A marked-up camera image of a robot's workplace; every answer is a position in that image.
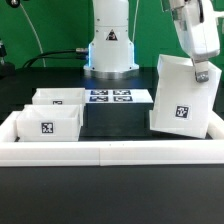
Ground white drawer box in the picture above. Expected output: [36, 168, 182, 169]
[16, 105, 83, 142]
[32, 88, 85, 105]

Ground black raised platform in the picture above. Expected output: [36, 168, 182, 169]
[79, 101, 213, 142]

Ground white drawer cabinet frame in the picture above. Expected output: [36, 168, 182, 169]
[149, 55, 222, 138]

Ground white thin cable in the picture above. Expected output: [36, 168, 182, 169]
[19, 2, 47, 68]

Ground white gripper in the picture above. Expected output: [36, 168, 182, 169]
[161, 0, 220, 83]

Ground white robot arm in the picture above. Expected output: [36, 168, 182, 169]
[84, 0, 224, 83]

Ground black stand at left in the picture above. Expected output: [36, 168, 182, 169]
[0, 39, 15, 78]

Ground white marker plate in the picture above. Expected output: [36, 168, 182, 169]
[85, 89, 153, 104]

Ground black cable bundle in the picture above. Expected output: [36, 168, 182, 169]
[22, 47, 90, 69]

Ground white U-shaped fence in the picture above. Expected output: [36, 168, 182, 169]
[0, 111, 224, 167]

